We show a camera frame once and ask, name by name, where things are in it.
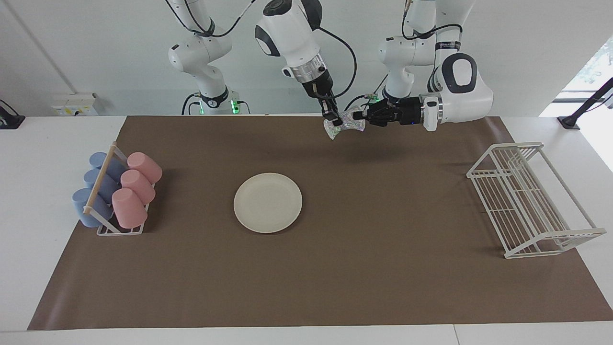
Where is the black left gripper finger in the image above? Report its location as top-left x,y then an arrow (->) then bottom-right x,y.
366,114 -> 398,128
353,101 -> 398,120

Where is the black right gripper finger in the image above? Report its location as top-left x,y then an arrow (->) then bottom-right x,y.
328,95 -> 344,127
319,98 -> 336,127

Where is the cream round plate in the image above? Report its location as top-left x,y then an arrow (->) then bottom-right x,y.
233,172 -> 303,234

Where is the brown table mat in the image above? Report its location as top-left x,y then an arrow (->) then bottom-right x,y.
27,115 -> 613,331

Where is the pink plastic cup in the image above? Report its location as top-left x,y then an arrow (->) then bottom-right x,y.
111,188 -> 148,230
120,170 -> 157,205
127,152 -> 163,184

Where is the blue plastic cup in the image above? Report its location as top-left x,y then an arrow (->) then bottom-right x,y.
72,188 -> 114,228
83,169 -> 121,205
89,152 -> 128,182

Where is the cup rack with wooden bar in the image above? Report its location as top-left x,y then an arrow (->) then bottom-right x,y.
83,141 -> 155,237

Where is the black table clamp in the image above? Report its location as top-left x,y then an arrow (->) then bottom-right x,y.
0,99 -> 26,130

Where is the black base cable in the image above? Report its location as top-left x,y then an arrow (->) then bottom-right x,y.
344,74 -> 390,115
181,92 -> 200,116

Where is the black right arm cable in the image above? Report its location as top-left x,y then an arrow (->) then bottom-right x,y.
165,0 -> 358,102

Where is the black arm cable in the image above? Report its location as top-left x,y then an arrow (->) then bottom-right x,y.
401,0 -> 464,42
165,0 -> 358,102

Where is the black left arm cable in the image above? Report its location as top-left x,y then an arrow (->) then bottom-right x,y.
401,0 -> 464,42

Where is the white wire dish rack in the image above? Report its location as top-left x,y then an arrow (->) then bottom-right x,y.
466,141 -> 607,260

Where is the white wall outlet box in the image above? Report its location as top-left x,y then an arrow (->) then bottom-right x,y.
52,92 -> 99,117

